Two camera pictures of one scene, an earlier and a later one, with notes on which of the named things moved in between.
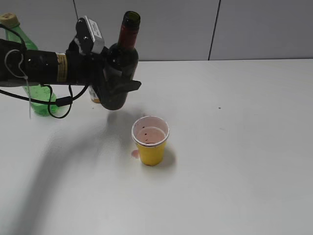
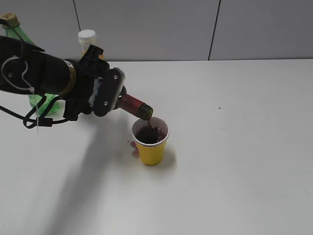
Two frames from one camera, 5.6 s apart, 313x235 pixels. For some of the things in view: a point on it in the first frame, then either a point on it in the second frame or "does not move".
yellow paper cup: x=150 y=132 does not move
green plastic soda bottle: x=42 y=100 does not move
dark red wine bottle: x=123 y=59 to x=134 y=105
